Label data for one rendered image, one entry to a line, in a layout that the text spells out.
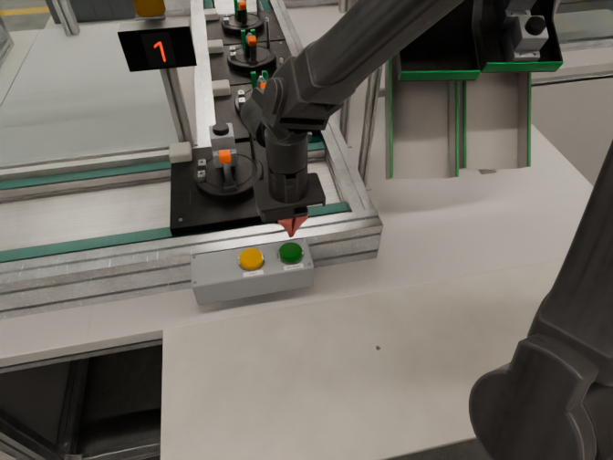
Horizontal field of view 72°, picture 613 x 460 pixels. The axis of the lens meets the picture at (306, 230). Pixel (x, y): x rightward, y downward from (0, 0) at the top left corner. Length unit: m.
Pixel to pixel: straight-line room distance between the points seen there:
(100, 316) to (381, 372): 0.52
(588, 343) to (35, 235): 0.92
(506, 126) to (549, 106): 0.86
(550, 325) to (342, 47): 0.31
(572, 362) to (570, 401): 0.02
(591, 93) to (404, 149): 1.13
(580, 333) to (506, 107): 0.71
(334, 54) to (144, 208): 0.60
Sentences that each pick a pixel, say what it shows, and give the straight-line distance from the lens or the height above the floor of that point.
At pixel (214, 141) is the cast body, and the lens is 0.81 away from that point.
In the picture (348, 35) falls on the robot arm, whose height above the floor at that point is 1.37.
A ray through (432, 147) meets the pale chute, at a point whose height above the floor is 1.03.
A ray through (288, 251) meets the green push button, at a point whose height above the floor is 0.97.
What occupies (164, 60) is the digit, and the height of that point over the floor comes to 1.19.
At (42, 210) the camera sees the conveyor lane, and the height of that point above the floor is 0.92.
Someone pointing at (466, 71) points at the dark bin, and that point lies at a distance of 0.78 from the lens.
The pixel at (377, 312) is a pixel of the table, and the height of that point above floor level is 0.86.
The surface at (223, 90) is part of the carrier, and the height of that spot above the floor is 0.98.
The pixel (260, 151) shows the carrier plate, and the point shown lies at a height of 0.97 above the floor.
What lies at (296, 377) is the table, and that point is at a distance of 0.75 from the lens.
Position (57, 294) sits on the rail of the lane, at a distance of 0.88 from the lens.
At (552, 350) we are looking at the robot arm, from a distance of 0.31.
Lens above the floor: 1.55
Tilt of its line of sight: 48 degrees down
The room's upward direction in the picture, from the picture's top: straight up
